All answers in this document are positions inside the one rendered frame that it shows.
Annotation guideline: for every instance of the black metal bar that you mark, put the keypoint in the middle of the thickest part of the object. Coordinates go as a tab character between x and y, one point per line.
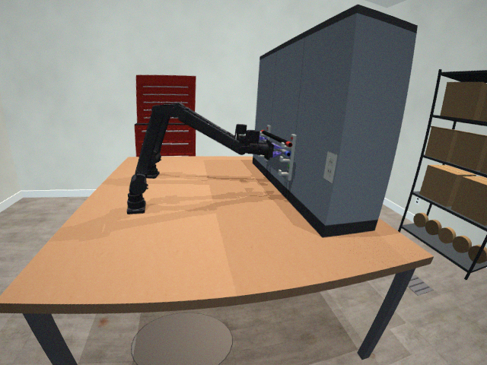
287	143

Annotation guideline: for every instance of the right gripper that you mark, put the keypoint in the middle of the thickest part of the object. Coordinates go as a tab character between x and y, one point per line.
266	149

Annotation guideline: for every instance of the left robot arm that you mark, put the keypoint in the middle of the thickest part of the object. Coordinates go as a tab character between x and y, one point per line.
153	171

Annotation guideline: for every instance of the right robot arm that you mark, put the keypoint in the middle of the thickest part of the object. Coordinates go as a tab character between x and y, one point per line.
138	183

